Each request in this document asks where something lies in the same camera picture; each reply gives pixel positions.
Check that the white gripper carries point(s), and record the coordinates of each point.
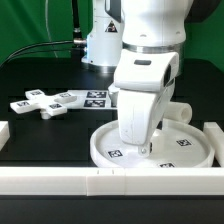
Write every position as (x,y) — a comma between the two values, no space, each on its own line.
(146,83)

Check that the white round table top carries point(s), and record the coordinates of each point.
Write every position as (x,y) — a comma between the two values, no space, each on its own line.
(176,145)

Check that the white marker sheet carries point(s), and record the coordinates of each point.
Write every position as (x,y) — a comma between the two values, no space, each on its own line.
(91,100)

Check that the white cross-shaped table base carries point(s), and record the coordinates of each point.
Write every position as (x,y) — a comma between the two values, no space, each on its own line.
(48,105)

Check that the white right rail block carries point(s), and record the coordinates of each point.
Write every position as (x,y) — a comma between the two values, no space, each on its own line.
(215,136)

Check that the white rail block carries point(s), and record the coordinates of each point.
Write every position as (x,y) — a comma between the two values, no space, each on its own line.
(4,133)
(215,136)

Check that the white front rail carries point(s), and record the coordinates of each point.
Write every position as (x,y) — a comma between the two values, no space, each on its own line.
(111,181)

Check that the white left rail block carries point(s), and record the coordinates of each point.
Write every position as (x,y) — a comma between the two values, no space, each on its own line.
(4,133)

